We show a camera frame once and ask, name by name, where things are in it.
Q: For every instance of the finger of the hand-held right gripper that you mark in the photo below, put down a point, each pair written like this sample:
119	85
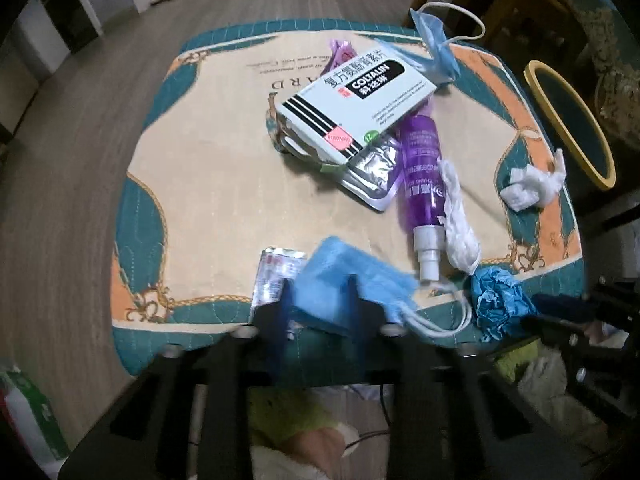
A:
595	375
560	322

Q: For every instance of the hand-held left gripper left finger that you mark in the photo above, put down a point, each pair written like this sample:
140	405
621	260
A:
277	325

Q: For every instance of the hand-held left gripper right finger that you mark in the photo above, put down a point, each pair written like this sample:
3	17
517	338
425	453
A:
364	335

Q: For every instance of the silver red blister pack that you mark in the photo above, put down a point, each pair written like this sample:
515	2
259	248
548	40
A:
270	275

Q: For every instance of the blue paper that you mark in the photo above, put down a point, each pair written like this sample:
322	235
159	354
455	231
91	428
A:
495	300

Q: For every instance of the long white tissue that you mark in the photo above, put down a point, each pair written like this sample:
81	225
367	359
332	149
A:
460	230

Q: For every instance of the wadded white tissue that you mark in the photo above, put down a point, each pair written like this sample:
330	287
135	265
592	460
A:
530	182

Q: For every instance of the purple spray bottle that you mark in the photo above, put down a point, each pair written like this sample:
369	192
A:
420	170

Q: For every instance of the foil wrapper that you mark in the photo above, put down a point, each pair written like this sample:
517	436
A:
290	142

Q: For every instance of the teal bin with yellow rim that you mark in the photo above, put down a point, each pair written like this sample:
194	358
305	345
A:
570	120

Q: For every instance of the white striped medicine box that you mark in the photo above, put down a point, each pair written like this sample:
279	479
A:
350	105

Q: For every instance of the small purple packet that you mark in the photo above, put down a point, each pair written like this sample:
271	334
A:
340	55

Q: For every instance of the blue face mask white loops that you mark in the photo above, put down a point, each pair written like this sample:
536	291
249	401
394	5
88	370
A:
440	55

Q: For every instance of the person's yellow-green clothing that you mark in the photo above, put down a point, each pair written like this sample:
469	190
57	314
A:
285	405

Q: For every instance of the teal and cream printed mat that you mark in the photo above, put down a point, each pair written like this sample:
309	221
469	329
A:
200	185

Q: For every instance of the patterned lace tablecloth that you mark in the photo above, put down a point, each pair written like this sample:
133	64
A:
615	95

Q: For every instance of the green and white carton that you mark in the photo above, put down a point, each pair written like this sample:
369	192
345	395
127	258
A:
30	410

